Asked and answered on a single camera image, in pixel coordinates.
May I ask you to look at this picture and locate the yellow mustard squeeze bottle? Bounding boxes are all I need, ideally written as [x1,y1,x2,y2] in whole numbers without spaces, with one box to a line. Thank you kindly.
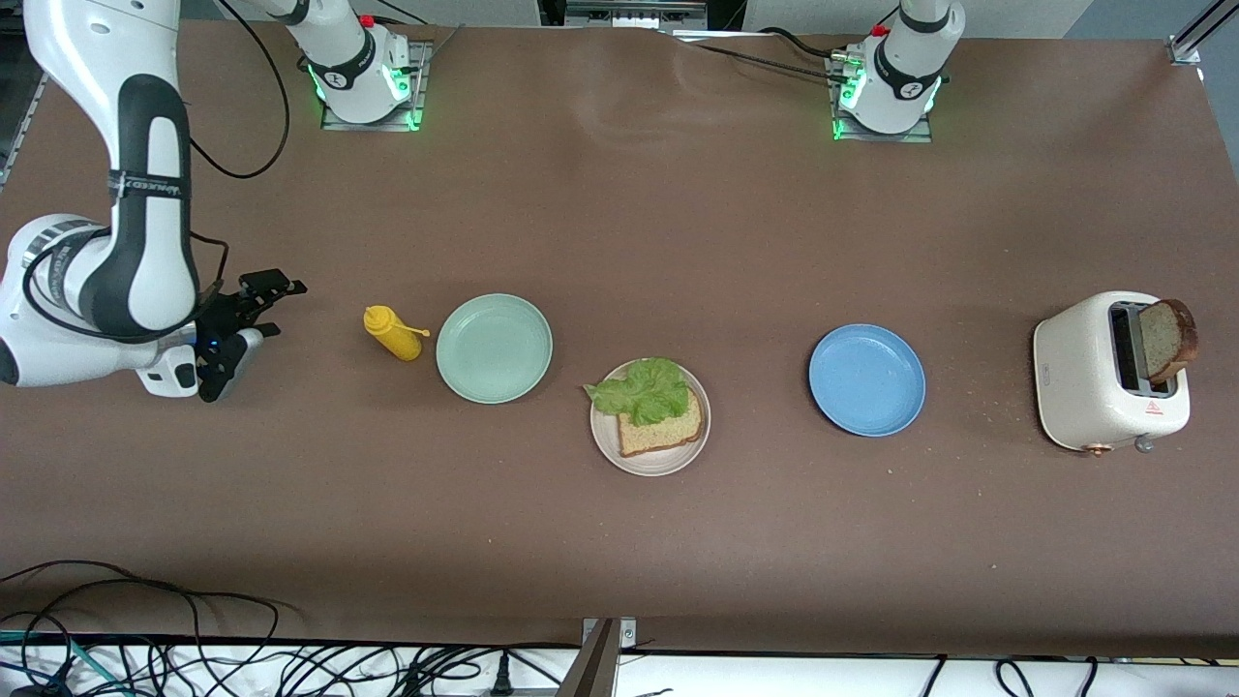
[363,305,431,362]

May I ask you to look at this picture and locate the green lettuce leaf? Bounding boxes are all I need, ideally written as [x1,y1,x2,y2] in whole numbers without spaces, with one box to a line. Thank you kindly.
[583,357,691,428]

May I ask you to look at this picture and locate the brown bread slice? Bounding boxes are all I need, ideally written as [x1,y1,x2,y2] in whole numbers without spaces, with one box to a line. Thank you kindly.
[617,387,705,459]
[1137,298,1201,385]

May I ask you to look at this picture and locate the mint green plate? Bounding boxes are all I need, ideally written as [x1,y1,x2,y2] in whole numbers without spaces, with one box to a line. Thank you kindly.
[436,293,554,405]

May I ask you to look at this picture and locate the beige plate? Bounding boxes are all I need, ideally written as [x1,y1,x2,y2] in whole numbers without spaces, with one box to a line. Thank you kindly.
[589,358,711,477]

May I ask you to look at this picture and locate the blue plate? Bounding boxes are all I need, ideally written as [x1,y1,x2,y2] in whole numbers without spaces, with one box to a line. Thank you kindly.
[808,323,927,438]

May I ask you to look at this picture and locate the cream white toaster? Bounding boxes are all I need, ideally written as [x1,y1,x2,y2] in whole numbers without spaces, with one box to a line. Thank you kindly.
[1033,291,1192,456]

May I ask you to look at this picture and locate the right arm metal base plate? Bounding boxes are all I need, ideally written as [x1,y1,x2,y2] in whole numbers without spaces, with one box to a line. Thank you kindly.
[319,39,429,134]

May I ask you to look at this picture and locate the black looping cable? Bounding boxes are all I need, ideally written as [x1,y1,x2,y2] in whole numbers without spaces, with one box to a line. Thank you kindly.
[0,560,284,671]

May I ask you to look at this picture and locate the tangled black cables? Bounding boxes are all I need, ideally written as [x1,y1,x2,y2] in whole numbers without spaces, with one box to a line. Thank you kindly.
[126,639,582,697]

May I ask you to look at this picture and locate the teal cable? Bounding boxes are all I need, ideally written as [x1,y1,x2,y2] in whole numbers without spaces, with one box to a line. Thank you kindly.
[0,629,129,697]

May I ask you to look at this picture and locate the black device with rail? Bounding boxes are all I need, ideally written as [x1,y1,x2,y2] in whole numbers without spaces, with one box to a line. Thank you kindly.
[537,0,748,32]

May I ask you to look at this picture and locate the grey metal bracket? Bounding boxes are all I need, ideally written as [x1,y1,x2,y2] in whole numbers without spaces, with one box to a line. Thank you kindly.
[557,617,638,697]

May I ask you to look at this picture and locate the black braided base cable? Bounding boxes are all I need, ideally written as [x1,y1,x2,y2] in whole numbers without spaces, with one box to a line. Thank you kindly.
[668,27,855,84]

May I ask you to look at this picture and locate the aluminium frame profile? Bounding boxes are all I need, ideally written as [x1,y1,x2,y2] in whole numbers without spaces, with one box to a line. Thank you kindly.
[1166,0,1239,67]

